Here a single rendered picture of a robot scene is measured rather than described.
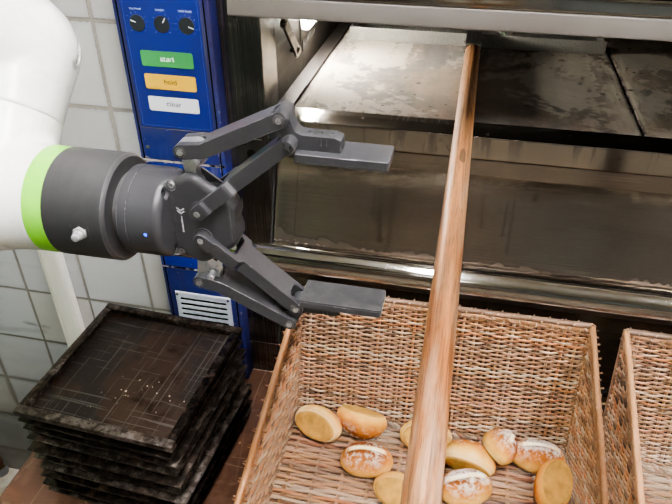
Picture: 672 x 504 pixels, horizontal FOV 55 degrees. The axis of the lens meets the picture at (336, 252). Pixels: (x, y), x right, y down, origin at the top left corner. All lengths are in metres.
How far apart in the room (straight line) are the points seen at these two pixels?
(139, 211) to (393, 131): 0.62
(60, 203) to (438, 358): 0.34
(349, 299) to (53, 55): 0.33
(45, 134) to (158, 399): 0.62
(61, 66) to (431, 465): 0.46
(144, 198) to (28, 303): 1.13
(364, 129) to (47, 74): 0.59
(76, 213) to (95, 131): 0.73
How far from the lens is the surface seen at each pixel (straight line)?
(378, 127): 1.08
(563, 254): 1.17
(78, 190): 0.55
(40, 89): 0.62
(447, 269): 0.69
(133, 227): 0.53
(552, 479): 1.25
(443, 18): 0.85
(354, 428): 1.28
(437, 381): 0.57
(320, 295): 0.55
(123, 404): 1.14
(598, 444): 1.12
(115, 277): 1.45
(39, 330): 1.69
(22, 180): 0.57
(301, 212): 1.18
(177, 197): 0.53
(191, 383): 1.15
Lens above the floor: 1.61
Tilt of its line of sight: 35 degrees down
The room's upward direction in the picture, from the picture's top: straight up
